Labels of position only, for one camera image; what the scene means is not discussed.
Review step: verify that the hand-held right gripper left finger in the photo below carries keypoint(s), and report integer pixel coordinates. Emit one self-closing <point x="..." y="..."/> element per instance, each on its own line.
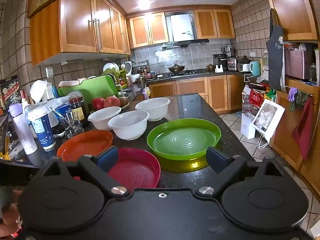
<point x="107" y="158"/>

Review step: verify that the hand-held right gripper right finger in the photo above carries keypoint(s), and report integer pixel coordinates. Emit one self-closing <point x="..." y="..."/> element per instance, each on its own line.
<point x="216" y="161"/>

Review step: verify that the orange plastic plate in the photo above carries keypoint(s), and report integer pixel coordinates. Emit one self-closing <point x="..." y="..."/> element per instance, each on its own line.
<point x="82" y="145"/>

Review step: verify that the red plastic plate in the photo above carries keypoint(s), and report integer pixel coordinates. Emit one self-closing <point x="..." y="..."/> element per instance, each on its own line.
<point x="135" y="167"/>

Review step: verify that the white plastic bowl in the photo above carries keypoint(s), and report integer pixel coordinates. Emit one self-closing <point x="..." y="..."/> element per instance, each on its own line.
<point x="128" y="126"/>
<point x="152" y="108"/>
<point x="102" y="118"/>

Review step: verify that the green plastic plate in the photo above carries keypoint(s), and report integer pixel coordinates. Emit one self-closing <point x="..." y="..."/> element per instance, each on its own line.
<point x="183" y="135"/>

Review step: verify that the person's left hand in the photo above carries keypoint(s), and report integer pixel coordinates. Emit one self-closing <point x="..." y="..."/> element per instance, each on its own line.
<point x="8" y="218"/>

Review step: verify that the purple-lid drinking bottle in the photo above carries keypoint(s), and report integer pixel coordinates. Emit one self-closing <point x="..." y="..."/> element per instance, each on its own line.
<point x="22" y="132"/>

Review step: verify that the clear glass cup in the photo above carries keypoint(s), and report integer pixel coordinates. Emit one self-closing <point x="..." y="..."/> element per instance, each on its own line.
<point x="72" y="130"/>

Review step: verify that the white paper bag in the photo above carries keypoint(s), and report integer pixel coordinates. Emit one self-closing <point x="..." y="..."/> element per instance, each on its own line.
<point x="247" y="127"/>

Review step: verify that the blue paper cup white lid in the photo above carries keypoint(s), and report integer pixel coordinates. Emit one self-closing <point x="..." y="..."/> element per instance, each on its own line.
<point x="41" y="132"/>

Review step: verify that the yellow fruit tray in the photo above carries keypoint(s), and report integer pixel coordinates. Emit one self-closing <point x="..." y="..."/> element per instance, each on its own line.
<point x="125" y="106"/>

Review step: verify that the red apple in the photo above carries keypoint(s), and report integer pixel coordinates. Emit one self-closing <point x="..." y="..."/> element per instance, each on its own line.
<point x="112" y="101"/>
<point x="98" y="104"/>

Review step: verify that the dark sauce jar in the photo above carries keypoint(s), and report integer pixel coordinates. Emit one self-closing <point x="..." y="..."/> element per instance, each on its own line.
<point x="77" y="110"/>

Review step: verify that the brown kiwi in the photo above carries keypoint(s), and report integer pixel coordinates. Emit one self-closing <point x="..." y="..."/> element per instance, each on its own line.
<point x="124" y="101"/>

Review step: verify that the white windowed box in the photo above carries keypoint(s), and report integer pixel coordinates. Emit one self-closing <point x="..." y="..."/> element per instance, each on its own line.
<point x="265" y="117"/>

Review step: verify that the blue carton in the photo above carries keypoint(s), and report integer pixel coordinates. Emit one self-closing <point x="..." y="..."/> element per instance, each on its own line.
<point x="62" y="110"/>

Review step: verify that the wooden base cabinets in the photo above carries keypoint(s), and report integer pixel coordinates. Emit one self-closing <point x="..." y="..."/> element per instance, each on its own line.
<point x="217" y="92"/>

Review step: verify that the metal spoon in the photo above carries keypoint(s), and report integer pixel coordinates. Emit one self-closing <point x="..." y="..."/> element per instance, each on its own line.
<point x="55" y="112"/>

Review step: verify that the green cutting board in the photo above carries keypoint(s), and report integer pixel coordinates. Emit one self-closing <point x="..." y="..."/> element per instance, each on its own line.
<point x="92" y="87"/>

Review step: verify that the wooden side cabinet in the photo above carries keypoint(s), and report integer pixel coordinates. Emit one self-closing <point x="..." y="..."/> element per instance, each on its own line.
<point x="285" y="135"/>

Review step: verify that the red shopping bag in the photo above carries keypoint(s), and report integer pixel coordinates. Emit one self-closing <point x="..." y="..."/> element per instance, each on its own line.
<point x="255" y="98"/>

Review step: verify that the red-capped white bottle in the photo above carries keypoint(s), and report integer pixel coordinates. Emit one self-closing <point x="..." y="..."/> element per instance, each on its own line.
<point x="24" y="100"/>

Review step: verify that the white plastic tub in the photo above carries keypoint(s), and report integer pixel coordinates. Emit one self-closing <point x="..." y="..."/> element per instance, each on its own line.
<point x="53" y="102"/>

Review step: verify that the green dish rack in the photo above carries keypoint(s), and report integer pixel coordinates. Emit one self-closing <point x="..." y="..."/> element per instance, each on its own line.
<point x="120" y="76"/>

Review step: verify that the dark printed snack bag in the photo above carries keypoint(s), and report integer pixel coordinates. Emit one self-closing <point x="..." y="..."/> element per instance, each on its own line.
<point x="8" y="90"/>

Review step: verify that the white paper filter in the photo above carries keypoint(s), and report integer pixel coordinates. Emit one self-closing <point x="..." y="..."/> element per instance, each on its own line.
<point x="38" y="90"/>

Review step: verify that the gas stove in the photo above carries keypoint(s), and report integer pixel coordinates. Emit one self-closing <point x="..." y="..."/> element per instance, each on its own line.
<point x="195" y="73"/>

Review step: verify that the white plate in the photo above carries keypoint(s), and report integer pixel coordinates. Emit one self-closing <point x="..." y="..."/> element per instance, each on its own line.
<point x="108" y="67"/>

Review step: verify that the white utensil stand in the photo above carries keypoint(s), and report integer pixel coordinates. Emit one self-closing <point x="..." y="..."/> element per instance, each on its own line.
<point x="219" y="69"/>

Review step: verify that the red towel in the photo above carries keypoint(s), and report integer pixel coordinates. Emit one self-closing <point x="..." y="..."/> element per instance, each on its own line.
<point x="303" y="130"/>

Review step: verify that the white rice cooker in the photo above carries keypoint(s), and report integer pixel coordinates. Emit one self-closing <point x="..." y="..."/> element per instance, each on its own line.
<point x="128" y="68"/>

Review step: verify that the row of condiment bottles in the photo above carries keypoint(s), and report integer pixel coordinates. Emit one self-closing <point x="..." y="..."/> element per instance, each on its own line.
<point x="143" y="71"/>

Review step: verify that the clear jar appliance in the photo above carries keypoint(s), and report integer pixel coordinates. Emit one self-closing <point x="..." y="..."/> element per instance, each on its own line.
<point x="232" y="64"/>

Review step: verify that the black coffee machine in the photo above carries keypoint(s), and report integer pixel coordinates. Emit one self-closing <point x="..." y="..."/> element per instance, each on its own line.
<point x="222" y="61"/>

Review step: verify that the teal electric kettle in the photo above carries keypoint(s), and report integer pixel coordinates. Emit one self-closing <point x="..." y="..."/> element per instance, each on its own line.
<point x="255" y="68"/>

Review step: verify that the purple rubber glove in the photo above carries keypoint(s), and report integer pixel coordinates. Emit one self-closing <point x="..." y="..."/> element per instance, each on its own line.
<point x="291" y="93"/>

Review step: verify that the dark wok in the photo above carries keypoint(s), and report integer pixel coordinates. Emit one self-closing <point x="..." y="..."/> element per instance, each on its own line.
<point x="176" y="68"/>

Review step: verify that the green patterned cloth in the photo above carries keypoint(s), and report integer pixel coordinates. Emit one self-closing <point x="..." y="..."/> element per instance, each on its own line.
<point x="300" y="100"/>

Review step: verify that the black cooking pot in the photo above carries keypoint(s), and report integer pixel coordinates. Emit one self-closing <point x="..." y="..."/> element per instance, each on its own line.
<point x="244" y="60"/>

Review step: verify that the clear plastic bag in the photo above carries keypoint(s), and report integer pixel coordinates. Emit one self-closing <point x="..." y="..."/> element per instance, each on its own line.
<point x="264" y="66"/>

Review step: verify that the dark apron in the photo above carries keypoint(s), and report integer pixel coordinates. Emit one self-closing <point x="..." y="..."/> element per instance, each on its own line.
<point x="275" y="62"/>

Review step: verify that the black range hood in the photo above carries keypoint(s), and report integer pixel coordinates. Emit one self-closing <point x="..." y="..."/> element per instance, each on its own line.
<point x="190" y="42"/>

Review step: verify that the pink storage box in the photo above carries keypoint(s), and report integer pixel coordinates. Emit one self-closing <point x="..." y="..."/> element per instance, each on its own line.
<point x="300" y="63"/>

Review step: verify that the white water heater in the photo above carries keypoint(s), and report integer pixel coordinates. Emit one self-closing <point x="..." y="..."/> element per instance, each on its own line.
<point x="181" y="27"/>

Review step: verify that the tall wooden cabinet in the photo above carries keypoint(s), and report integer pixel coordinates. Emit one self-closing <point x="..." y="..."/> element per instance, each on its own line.
<point x="290" y="7"/>

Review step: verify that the white wall socket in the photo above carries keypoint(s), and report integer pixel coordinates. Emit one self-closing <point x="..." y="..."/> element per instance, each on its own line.
<point x="49" y="71"/>

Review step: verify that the wooden wall cabinet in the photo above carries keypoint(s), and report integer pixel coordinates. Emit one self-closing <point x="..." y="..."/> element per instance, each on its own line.
<point x="213" y="23"/>
<point x="147" y="30"/>

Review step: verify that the wooden wall cabinets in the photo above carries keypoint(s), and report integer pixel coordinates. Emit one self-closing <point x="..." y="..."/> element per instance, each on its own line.
<point x="75" y="22"/>

